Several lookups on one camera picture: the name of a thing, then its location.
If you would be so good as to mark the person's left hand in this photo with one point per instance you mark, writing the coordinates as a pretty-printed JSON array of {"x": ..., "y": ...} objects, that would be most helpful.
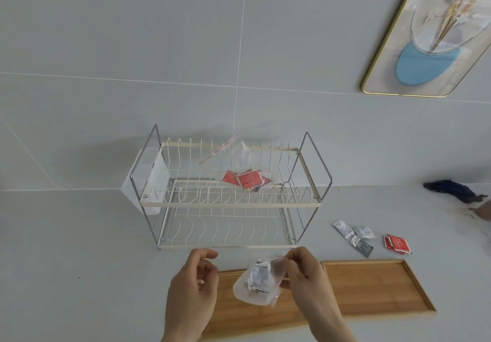
[{"x": 188, "y": 299}]

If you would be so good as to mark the person's right hand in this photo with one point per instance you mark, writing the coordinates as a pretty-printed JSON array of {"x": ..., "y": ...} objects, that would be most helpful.
[{"x": 312, "y": 292}]

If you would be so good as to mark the person's left thumb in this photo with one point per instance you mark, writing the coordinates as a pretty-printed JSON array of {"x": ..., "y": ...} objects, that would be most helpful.
[{"x": 210, "y": 274}]

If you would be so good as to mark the person's right thumb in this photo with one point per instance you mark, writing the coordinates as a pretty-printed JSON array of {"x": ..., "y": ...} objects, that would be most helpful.
[{"x": 292, "y": 272}]

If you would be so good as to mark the small clear plastic bag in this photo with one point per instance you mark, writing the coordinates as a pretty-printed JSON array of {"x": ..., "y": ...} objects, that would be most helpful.
[{"x": 245, "y": 293}]

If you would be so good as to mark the person's left forearm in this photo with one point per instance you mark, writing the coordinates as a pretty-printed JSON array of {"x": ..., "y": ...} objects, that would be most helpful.
[{"x": 180, "y": 338}]

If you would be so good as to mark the person's right forearm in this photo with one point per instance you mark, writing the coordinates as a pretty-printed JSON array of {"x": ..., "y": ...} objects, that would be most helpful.
[{"x": 332, "y": 332}]

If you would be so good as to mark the white printed sachet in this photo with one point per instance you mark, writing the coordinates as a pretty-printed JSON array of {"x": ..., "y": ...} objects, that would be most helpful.
[
  {"x": 260, "y": 276},
  {"x": 343, "y": 229},
  {"x": 364, "y": 232}
]

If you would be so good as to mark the bamboo wooden tray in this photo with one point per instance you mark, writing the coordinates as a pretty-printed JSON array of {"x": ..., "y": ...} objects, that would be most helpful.
[
  {"x": 245, "y": 318},
  {"x": 372, "y": 288}
]

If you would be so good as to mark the small white sachet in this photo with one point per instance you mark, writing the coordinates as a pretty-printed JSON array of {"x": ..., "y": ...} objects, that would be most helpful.
[{"x": 355, "y": 241}]

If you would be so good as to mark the grey foil sachet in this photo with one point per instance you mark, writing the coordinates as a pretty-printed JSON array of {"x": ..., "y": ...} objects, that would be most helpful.
[{"x": 364, "y": 248}]

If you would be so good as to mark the red sauce packet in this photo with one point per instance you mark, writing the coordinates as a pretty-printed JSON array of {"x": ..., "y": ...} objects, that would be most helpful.
[
  {"x": 230, "y": 178},
  {"x": 398, "y": 244},
  {"x": 250, "y": 179},
  {"x": 266, "y": 180}
]

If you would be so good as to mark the clear plastic cutlery holder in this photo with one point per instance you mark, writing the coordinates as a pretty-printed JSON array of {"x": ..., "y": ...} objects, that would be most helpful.
[{"x": 147, "y": 184}]

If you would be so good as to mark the clear zip bag red strip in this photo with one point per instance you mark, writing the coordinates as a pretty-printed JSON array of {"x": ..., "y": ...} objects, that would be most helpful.
[{"x": 245, "y": 157}]

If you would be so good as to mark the dark blue cloth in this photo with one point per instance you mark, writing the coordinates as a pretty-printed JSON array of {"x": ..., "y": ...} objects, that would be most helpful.
[{"x": 452, "y": 190}]

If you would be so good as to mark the gold framed wall picture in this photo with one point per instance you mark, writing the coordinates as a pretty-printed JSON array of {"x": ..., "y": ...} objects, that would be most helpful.
[{"x": 433, "y": 46}]

